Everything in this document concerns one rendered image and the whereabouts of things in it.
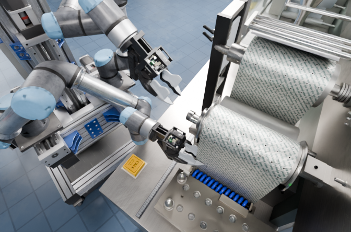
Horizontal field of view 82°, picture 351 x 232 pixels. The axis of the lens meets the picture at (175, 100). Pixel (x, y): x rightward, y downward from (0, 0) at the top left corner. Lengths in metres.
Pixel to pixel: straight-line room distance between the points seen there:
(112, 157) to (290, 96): 1.41
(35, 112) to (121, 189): 0.44
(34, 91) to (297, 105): 0.82
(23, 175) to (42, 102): 1.58
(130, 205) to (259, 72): 0.69
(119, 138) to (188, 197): 1.19
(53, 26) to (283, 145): 0.70
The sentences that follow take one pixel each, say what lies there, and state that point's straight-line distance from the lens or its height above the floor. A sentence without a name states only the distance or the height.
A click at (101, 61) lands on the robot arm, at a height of 1.04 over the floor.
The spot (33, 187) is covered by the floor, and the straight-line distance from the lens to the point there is 2.20.
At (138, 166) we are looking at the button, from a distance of 0.93.
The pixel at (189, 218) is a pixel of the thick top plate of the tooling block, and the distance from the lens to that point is 0.76.
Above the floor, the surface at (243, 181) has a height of 1.14.
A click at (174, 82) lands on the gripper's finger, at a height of 1.34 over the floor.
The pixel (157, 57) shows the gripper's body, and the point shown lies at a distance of 0.55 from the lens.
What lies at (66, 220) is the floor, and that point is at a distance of 1.98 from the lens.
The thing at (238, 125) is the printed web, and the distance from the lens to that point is 0.58.
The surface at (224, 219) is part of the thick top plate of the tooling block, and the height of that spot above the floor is 1.03.
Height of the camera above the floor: 1.78
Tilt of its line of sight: 51 degrees down
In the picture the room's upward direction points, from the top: straight up
